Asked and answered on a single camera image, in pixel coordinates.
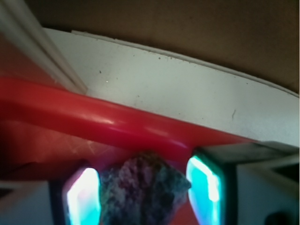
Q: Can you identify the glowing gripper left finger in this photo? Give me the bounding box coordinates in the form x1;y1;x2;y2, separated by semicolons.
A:
49;161;101;225

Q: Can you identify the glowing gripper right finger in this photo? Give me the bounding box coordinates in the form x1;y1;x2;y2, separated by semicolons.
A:
186;143;300;225

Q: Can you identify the brown rock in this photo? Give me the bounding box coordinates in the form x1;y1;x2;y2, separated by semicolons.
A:
99;151;191;225

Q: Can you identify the red plastic tray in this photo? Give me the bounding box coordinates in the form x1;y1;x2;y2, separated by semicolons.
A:
0;38;249;225

